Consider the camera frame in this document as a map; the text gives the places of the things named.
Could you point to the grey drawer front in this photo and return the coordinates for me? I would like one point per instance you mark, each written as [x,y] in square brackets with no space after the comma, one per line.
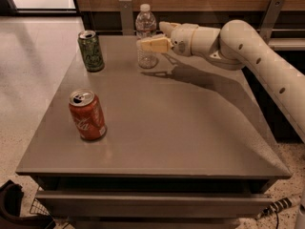
[152,205]

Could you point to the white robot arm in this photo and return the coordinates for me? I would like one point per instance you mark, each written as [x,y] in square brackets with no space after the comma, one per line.
[234,46]

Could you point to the right metal wall bracket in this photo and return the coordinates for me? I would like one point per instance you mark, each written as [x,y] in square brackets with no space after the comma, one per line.
[269,19]

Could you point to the wire mesh basket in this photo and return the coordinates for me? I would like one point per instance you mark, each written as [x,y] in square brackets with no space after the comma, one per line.
[37,208]

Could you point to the metal wall bracket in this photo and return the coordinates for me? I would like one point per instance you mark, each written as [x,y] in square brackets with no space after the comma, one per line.
[269,19]
[126,16]

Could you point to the dark robot base part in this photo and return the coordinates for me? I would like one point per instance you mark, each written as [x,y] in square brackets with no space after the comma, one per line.
[11,195]

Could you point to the red cola can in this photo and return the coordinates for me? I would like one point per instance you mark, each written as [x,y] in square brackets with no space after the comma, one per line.
[87,114]

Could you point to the clear plastic water bottle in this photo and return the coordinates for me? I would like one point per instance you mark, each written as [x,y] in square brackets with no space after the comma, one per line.
[145,24]

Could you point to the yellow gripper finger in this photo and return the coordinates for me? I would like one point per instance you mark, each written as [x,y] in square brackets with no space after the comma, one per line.
[167,27]
[157,43]

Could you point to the left metal wall bracket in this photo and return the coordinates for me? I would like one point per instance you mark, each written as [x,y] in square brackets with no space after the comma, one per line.
[126,16]

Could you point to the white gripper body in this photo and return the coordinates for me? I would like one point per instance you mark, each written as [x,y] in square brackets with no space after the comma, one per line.
[181,39]

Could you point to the green soda can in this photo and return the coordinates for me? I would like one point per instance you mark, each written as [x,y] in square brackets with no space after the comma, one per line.
[90,50]

